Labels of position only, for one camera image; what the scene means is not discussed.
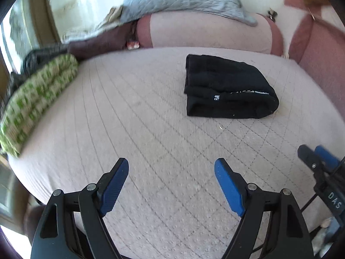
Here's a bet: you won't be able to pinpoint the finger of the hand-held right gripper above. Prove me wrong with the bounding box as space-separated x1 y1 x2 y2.
298 145 326 176
315 146 340 170

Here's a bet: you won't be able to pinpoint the large pink headboard cushion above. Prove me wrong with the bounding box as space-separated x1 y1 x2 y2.
288 13 345 108

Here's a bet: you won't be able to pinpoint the thin black cable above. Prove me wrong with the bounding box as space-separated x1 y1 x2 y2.
300 191 318 213

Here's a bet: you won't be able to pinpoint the black pants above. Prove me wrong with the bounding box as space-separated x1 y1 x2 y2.
184 54 279 119

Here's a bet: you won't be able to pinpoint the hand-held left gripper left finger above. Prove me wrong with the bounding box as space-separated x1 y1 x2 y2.
30 157 129 259

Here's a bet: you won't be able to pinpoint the dark maroon blanket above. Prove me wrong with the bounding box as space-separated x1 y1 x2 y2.
67 22 139 60

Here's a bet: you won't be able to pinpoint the stained glass window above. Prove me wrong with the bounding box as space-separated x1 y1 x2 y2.
0 0 41 69

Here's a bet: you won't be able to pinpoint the pink quilted bed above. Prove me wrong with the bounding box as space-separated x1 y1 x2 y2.
7 47 345 253

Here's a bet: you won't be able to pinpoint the dark grey folded cloth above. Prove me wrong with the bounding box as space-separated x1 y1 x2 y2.
8 46 69 92

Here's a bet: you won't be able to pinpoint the green patterned quilt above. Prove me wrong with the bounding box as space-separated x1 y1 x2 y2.
0 53 79 157

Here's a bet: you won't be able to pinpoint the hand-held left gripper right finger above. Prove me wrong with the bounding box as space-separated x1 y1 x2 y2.
214 158 314 259

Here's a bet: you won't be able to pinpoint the long pink bolster pillow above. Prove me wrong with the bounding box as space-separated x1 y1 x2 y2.
136 10 283 56

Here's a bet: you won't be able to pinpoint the cream folded blanket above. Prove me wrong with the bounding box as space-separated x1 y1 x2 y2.
61 7 124 44

